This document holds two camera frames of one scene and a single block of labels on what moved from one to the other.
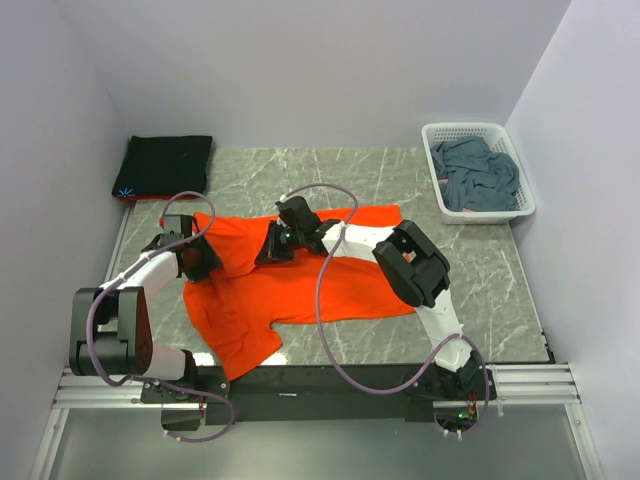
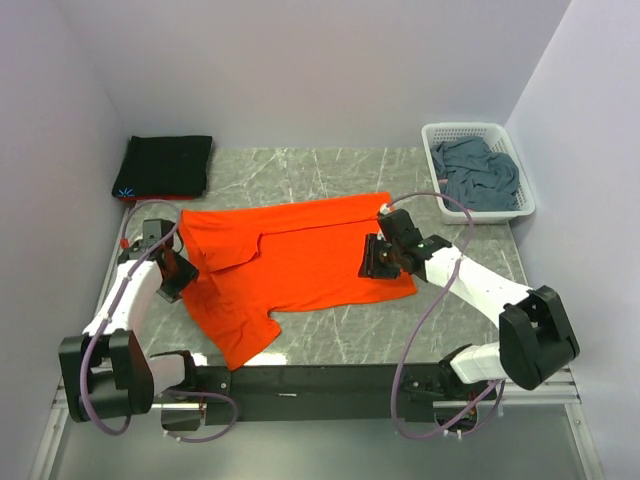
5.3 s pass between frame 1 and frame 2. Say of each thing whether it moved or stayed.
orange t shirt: moved
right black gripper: moved
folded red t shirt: stayed
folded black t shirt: stayed
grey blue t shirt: stayed
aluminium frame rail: stayed
